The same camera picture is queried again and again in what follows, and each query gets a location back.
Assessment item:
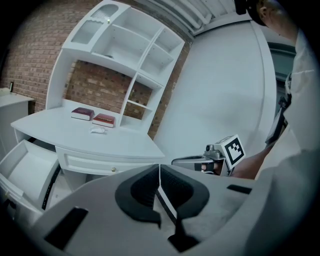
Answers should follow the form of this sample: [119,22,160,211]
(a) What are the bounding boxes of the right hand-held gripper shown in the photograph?
[171,134,247,177]

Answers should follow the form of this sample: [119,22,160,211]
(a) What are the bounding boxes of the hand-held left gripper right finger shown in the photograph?
[159,163,272,256]

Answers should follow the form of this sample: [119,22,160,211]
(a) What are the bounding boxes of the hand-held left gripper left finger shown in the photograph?
[32,163,176,256]

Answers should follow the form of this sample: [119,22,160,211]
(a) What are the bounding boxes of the clear plastic bag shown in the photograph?
[89,125,108,135]

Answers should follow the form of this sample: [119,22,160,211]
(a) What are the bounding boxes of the deep white drawer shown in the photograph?
[0,138,61,224]

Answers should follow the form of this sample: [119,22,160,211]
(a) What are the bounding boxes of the person's right forearm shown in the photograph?
[231,146,272,180]

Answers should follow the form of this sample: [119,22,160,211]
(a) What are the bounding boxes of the wide white desk drawer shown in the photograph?
[55,146,165,177]

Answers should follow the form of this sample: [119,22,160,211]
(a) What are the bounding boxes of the person's right hand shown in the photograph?
[201,161,229,177]

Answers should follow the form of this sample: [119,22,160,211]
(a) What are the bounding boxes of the white desk with hutch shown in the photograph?
[10,0,186,193]

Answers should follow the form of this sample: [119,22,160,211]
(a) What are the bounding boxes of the person in white shirt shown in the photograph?
[239,28,320,256]

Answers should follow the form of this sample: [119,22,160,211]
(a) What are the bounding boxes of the bright red hardcover book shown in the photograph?
[91,112,117,129]

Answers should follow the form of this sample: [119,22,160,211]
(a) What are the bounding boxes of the dark red hardcover book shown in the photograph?
[70,106,95,122]

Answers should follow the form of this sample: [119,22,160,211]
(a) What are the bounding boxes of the low white cabinet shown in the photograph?
[0,87,35,162]

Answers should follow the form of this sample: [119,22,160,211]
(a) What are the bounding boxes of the white ceiling pipes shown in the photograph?
[159,0,241,35]

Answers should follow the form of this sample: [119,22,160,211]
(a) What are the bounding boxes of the white glass-pane hutch door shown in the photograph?
[70,3,120,53]

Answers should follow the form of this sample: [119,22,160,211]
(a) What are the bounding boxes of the person's head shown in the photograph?
[258,0,300,41]

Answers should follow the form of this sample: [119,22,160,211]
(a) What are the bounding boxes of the black head-worn camera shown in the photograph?
[234,0,266,26]

